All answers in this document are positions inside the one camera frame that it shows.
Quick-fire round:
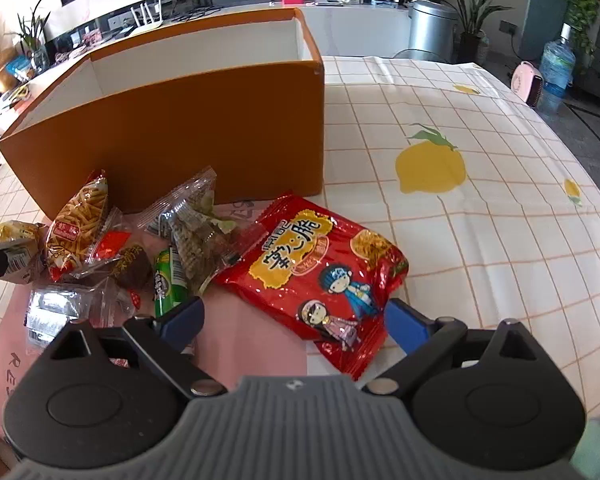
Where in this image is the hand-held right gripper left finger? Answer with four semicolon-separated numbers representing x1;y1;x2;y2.
50;296;227;397

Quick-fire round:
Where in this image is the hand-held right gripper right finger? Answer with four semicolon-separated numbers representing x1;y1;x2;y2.
360;298;540;396

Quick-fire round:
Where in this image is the yellow chips packet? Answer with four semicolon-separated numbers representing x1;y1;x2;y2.
0;221;48;286

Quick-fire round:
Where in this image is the green snack packet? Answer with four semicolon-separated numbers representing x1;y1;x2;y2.
152;246;188;318

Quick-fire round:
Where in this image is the clear silver snack packet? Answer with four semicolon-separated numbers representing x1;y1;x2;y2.
25;282;136;356

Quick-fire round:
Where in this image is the red-label brown snack wrapper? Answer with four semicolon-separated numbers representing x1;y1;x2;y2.
77;210;155;311

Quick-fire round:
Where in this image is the clear packet of green-brown snack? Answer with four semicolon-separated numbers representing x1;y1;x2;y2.
137;166;261;296

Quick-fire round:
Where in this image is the red fries snack packet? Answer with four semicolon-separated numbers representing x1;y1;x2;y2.
44;169;112;282

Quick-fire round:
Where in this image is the large red snack bag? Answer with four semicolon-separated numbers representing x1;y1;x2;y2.
214;193;410;380

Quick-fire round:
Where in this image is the orange cardboard box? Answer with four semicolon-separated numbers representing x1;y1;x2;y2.
0;7;326;217

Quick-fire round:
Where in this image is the plant in glass vase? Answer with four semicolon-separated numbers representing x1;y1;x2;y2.
10;0;51;70

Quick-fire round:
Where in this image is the pink space heater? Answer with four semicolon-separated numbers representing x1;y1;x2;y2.
511;61;543;107

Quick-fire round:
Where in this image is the potted long-leaf plant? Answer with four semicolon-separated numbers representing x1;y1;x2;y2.
430;0;521;64

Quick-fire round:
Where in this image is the white router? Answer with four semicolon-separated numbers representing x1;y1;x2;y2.
129;2;164;37

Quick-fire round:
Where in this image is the silver trash can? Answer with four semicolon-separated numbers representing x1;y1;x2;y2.
409;0;460;63

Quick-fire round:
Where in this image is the blue water jug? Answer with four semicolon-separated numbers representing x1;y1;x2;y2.
537;22;577;113

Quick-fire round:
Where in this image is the black cable bundle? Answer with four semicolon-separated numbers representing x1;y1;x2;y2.
172;5;222;24

